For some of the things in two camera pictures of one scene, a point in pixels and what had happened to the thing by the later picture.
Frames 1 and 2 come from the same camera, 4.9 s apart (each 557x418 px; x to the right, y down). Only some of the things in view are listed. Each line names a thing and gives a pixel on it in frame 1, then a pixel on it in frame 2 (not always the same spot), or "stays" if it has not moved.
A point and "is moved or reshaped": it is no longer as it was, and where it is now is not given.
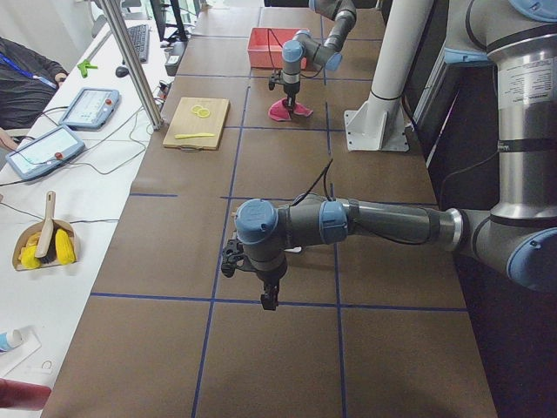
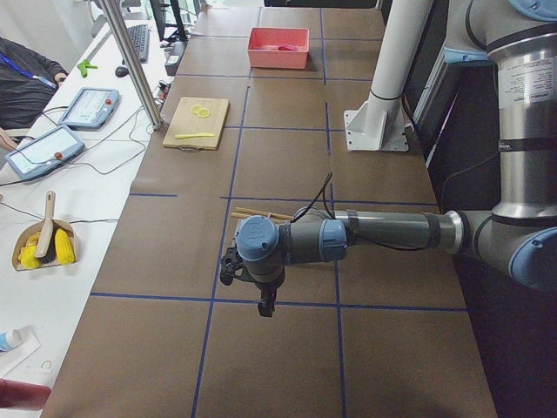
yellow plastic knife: (197, 135) stays
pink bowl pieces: (280, 111) is moved or reshaped
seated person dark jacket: (27, 81) stays
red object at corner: (23, 395) stays
